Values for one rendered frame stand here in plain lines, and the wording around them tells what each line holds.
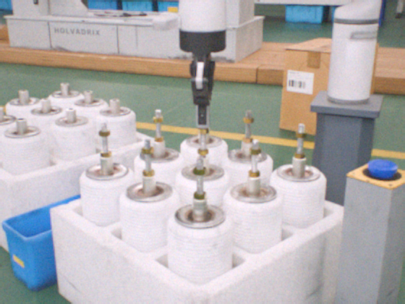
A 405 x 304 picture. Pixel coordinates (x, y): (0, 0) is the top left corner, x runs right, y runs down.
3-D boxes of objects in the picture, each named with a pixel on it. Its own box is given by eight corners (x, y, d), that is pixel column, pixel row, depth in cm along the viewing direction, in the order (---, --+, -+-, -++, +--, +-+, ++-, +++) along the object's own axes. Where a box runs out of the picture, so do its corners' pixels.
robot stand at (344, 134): (311, 202, 140) (320, 90, 130) (369, 210, 135) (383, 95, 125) (300, 226, 127) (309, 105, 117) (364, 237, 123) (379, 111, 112)
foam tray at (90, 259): (205, 226, 128) (205, 155, 121) (348, 297, 101) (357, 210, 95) (58, 293, 102) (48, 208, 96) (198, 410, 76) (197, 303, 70)
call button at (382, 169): (375, 169, 79) (377, 156, 78) (401, 176, 76) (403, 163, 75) (361, 176, 76) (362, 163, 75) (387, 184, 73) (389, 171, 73)
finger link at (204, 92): (190, 74, 81) (193, 95, 87) (189, 85, 81) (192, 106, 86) (207, 75, 81) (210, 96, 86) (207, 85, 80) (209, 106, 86)
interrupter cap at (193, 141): (179, 146, 107) (179, 143, 106) (194, 135, 113) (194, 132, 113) (214, 151, 104) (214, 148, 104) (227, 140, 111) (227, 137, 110)
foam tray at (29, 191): (82, 165, 164) (78, 109, 158) (163, 205, 138) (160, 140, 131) (-49, 203, 140) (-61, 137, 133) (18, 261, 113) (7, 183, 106)
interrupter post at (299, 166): (307, 174, 93) (308, 156, 92) (302, 179, 91) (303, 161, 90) (293, 171, 94) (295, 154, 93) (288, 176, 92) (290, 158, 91)
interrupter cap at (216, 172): (216, 164, 97) (216, 161, 97) (230, 180, 91) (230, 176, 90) (176, 169, 95) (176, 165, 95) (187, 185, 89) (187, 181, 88)
